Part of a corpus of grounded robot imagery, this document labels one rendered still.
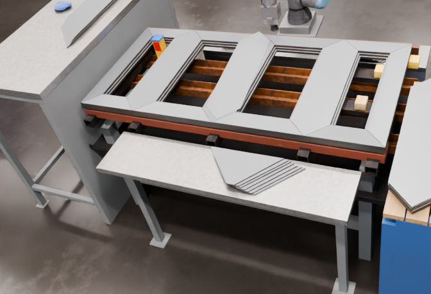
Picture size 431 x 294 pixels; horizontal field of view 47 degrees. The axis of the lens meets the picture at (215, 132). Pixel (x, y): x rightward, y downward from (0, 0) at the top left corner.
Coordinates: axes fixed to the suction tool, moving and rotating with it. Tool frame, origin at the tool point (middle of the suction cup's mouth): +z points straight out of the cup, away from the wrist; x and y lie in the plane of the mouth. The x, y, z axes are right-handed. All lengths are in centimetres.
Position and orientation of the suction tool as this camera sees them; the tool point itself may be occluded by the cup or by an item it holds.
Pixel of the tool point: (274, 29)
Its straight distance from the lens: 274.2
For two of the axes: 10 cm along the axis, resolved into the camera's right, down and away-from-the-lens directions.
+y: 9.0, 0.9, -4.2
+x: 3.7, -6.8, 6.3
